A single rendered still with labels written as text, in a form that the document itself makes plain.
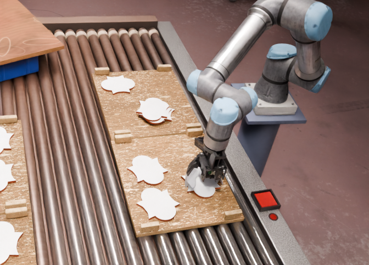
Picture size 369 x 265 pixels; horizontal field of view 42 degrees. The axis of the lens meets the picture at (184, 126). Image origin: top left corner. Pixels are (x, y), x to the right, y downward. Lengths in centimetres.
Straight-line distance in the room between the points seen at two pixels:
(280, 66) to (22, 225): 116
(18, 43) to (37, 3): 257
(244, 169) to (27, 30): 104
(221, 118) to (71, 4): 338
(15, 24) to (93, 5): 250
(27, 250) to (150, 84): 89
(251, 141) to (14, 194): 111
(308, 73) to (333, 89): 220
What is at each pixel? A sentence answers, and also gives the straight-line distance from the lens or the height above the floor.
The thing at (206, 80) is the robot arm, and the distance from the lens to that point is 149.
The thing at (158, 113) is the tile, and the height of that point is 97.
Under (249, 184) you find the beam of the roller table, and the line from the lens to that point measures 170.
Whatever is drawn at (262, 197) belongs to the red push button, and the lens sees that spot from 165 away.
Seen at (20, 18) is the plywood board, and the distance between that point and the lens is 220.
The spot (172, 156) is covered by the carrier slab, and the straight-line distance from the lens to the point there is 170.
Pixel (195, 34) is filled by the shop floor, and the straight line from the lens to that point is 436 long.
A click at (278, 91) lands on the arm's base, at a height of 97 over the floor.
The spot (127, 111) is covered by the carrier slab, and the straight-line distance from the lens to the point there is 186.
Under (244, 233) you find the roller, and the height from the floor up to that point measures 92.
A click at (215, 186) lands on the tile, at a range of 161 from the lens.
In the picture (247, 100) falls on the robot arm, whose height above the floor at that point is 127.
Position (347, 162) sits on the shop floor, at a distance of 346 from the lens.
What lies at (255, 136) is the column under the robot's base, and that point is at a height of 73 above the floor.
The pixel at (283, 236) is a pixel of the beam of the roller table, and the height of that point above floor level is 92.
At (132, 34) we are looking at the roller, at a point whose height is 92.
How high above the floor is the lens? 210
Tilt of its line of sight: 40 degrees down
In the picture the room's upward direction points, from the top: 11 degrees clockwise
